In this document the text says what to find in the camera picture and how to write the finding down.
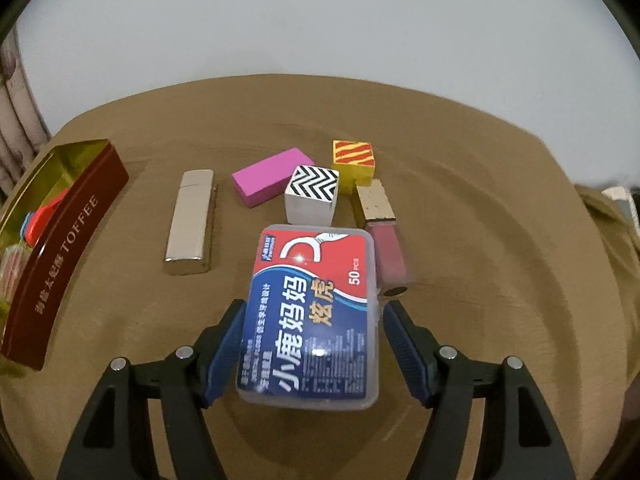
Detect yellow red striped cube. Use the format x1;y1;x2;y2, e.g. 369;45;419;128
331;140;376;195

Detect pink rectangular block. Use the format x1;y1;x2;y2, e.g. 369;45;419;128
232;148;314;208

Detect pink lip gloss gold cap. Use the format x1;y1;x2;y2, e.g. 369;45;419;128
354;179;410;298

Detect gold red toffee tin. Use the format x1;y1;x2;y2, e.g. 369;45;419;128
1;139;129;370

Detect dental floss plastic box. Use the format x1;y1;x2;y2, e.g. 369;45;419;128
236;224;380;411

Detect clear box pink contents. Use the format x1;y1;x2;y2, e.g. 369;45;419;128
0;242;32;304

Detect patterned beige curtain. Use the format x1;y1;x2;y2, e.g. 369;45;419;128
0;27;51;202

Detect tan fabric tablecloth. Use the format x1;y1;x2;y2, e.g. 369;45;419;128
1;76;639;479

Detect black white zigzag cube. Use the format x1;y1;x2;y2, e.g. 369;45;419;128
284;165;340;226

